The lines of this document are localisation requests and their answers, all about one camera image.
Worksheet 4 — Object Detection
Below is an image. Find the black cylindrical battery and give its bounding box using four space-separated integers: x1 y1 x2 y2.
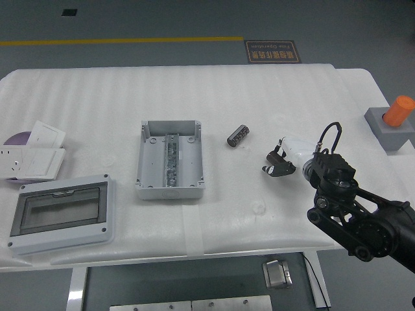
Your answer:
226 124 250 149

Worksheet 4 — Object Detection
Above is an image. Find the metal mounting rail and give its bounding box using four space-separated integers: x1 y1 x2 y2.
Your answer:
164 132 180 188

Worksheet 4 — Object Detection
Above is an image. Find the metal floor fitting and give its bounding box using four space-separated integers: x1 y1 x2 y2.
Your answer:
261 259 294 290

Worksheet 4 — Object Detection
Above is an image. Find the white tape strip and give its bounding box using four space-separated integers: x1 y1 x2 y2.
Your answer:
181 205 205 257

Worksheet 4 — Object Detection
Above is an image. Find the white table leg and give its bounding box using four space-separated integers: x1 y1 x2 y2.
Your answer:
66 267 89 311
303 251 332 308

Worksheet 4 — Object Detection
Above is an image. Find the metal base plate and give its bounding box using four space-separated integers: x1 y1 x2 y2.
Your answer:
109 300 192 311
191 295 273 311

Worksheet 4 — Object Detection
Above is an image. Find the grey block holder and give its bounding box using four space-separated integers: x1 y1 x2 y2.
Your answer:
364 106 415 153

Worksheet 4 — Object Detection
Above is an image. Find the black floor sign orange text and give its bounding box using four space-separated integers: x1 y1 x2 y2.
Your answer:
243 40 301 64

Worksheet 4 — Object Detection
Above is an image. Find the white rocker switch panel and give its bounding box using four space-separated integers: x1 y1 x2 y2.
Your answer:
18 147 67 181

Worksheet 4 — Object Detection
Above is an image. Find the white wall socket panel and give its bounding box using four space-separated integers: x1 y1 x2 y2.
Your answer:
0 145 27 179

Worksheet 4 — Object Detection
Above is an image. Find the orange cylinder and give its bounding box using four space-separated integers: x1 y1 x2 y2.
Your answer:
384 95 415 128

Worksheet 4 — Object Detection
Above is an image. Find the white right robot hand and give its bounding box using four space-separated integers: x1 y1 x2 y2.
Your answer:
261 136 315 178

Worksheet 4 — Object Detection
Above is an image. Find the white square switch plate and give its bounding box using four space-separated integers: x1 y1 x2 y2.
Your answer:
26 120 67 148

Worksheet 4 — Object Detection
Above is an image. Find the grey enclosure cover with window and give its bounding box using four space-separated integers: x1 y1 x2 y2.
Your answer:
6 174 117 257

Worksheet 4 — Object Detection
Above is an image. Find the grey open junction box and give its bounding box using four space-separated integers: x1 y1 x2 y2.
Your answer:
135 119 206 201

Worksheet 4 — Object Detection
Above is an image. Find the white foam mat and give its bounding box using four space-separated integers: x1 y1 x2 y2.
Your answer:
0 63 380 271

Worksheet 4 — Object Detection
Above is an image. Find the thin black cable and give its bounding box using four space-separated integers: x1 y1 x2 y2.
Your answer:
303 254 325 308

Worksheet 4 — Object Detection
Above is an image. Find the purple disc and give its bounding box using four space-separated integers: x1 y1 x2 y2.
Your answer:
2 131 33 185

